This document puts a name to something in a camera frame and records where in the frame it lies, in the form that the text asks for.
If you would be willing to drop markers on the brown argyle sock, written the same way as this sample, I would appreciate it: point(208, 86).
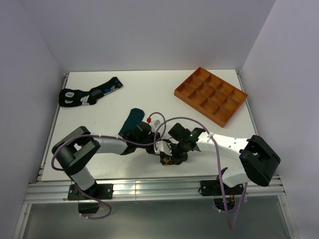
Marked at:
point(166, 160)

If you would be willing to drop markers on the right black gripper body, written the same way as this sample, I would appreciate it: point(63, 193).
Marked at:
point(179, 152)

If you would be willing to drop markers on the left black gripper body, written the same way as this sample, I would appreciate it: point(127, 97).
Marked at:
point(150, 138)

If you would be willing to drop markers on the orange compartment tray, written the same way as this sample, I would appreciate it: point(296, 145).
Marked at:
point(211, 96)

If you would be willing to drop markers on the aluminium front rail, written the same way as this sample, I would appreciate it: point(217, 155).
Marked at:
point(177, 188)

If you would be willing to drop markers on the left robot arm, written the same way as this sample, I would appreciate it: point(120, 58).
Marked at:
point(75, 150)

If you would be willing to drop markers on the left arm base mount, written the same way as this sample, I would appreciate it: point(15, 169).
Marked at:
point(97, 191)

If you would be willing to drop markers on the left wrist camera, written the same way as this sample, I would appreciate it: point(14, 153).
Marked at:
point(154, 124)

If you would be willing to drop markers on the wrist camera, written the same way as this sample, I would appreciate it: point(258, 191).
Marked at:
point(162, 147)
point(154, 124)

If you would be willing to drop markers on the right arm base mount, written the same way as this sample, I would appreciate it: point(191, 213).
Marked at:
point(213, 188)

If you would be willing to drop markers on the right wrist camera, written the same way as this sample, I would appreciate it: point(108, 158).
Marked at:
point(162, 147)

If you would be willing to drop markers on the black blue sports sock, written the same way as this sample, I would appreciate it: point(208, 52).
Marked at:
point(73, 98)

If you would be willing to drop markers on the dark teal sock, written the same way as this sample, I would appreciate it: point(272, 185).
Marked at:
point(134, 118)

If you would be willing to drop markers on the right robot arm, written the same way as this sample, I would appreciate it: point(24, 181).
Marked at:
point(257, 161)

